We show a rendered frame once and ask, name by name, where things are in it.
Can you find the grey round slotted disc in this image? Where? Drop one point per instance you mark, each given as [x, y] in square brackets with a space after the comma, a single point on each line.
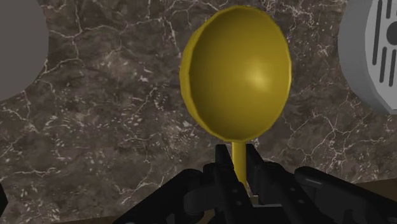
[353, 62]

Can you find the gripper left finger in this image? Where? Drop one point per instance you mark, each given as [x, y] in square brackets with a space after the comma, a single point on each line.
[223, 189]

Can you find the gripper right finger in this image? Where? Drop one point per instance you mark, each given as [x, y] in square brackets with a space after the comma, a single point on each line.
[279, 186]

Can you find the golden yellow ladle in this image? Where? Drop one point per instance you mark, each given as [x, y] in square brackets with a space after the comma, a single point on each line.
[235, 71]

